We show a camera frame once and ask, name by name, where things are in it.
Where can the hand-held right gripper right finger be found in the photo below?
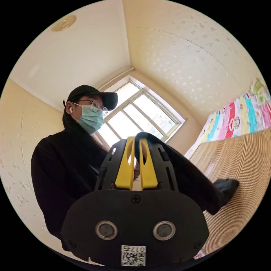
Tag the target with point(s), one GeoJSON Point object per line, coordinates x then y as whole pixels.
{"type": "Point", "coordinates": [148, 175]}

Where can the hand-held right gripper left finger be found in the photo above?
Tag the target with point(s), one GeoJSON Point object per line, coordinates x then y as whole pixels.
{"type": "Point", "coordinates": [125, 173]}

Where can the black pants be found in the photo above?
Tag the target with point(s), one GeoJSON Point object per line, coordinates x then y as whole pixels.
{"type": "Point", "coordinates": [190, 180]}

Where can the window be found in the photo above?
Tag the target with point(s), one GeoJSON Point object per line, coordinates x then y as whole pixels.
{"type": "Point", "coordinates": [139, 114]}

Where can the person's body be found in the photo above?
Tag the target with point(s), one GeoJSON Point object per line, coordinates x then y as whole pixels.
{"type": "Point", "coordinates": [63, 165]}

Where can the bed with woven mat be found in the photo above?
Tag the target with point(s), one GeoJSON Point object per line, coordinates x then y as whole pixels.
{"type": "Point", "coordinates": [237, 169]}

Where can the round ceiling lamp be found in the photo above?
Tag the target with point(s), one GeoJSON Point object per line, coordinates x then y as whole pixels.
{"type": "Point", "coordinates": [63, 23]}

